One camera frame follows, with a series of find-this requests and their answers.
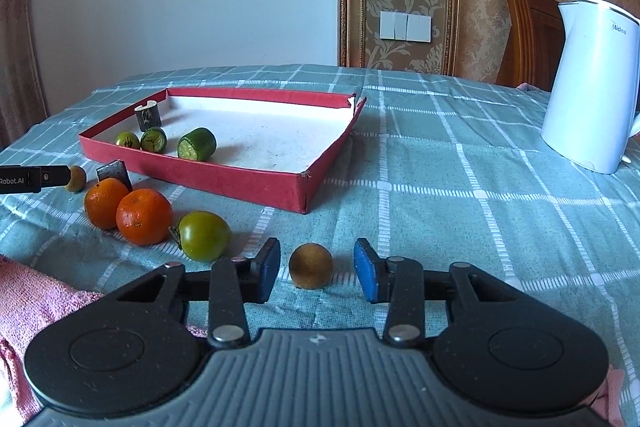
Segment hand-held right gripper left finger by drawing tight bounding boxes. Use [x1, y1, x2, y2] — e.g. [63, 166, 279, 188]
[115, 237, 281, 350]

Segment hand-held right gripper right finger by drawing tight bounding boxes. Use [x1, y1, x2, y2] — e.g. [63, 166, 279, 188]
[353, 237, 521, 348]

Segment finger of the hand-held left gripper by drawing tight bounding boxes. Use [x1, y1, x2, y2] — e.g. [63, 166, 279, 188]
[95, 160, 134, 192]
[0, 164, 72, 196]

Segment orange mandarin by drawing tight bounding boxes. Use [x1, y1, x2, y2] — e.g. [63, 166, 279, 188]
[84, 178, 131, 230]
[116, 188, 174, 246]

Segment small brown round fruit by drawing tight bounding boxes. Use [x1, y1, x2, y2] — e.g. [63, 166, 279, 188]
[65, 166, 87, 193]

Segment large brown round fruit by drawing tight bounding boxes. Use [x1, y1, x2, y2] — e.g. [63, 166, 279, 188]
[289, 243, 334, 290]

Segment small dark cup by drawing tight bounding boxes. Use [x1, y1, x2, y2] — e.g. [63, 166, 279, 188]
[134, 103, 162, 131]

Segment large green tomato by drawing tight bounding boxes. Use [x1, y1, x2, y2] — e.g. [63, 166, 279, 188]
[170, 211, 232, 263]

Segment red cardboard box tray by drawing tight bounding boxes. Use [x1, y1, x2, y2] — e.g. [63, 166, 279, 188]
[79, 87, 367, 214]

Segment patterned curtain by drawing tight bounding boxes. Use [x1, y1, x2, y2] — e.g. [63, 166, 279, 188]
[0, 0, 48, 148]

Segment wooden chair back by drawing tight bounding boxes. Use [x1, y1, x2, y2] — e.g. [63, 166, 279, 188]
[495, 0, 568, 92]

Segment white electric kettle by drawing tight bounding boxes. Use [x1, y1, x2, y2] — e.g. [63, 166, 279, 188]
[541, 0, 640, 175]

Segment white wall light switch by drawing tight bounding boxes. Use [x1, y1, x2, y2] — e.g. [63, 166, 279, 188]
[379, 11, 432, 42]

